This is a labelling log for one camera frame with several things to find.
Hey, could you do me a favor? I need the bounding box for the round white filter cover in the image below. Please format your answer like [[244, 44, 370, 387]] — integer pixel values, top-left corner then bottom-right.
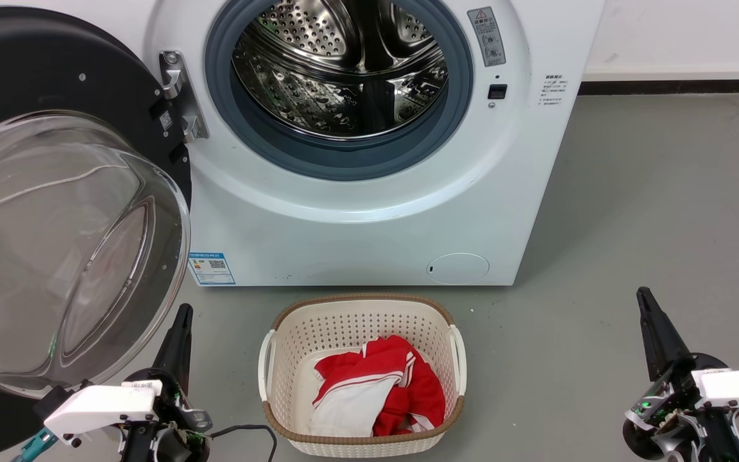
[[426, 252, 491, 285]]

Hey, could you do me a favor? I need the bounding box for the blue energy label sticker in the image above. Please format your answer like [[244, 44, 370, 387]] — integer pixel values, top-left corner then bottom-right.
[[188, 252, 237, 286]]

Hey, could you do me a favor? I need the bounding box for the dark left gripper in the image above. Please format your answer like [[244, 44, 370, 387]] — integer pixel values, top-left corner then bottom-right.
[[127, 304, 212, 462]]

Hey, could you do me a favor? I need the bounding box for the red and white garment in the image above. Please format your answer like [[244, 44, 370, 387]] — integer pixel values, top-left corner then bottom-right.
[[309, 334, 446, 438]]

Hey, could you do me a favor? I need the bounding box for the metal door hinge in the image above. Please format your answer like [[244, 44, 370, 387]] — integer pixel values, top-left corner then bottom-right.
[[159, 50, 210, 143]]

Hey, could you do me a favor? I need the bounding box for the round black glass washer door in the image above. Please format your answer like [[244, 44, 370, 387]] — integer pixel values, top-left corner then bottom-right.
[[0, 5, 194, 462]]

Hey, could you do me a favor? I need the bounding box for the white front-load washing machine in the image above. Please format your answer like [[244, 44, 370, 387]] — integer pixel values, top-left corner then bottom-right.
[[97, 0, 606, 287]]

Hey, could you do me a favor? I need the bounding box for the thin black cable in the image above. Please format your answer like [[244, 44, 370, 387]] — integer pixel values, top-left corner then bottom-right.
[[206, 423, 278, 462]]

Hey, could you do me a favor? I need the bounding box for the perforated steel washer drum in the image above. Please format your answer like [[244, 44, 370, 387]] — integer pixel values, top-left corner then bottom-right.
[[232, 0, 450, 139]]

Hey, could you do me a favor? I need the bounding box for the grey warning sticker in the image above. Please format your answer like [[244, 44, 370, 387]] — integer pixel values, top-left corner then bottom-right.
[[467, 6, 507, 67]]

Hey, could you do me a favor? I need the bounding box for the black baseboard strip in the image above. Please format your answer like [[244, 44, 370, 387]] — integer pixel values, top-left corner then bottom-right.
[[578, 78, 739, 96]]

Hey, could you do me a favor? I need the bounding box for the cream perforated laundry basket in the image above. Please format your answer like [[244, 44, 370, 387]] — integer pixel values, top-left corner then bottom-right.
[[257, 293, 468, 458]]

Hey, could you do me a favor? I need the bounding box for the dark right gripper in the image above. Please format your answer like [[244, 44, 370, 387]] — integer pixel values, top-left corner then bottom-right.
[[623, 287, 729, 462]]

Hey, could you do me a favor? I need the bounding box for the teal cable connector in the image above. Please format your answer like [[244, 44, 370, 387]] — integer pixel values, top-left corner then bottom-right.
[[13, 429, 59, 462]]

